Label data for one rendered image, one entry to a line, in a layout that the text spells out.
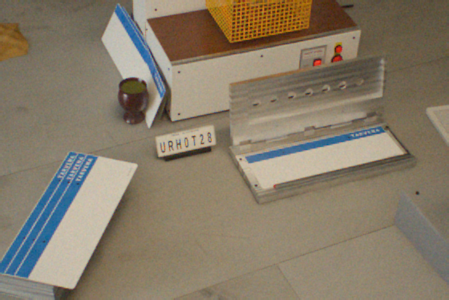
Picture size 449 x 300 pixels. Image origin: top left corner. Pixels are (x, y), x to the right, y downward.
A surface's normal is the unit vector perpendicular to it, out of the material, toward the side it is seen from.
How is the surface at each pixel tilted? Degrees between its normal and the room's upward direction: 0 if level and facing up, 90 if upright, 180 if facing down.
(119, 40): 63
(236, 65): 90
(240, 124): 79
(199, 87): 90
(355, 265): 0
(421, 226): 90
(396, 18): 0
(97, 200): 0
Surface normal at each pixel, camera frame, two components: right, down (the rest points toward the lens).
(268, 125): 0.35, 0.46
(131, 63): -0.81, -0.14
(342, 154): 0.03, -0.76
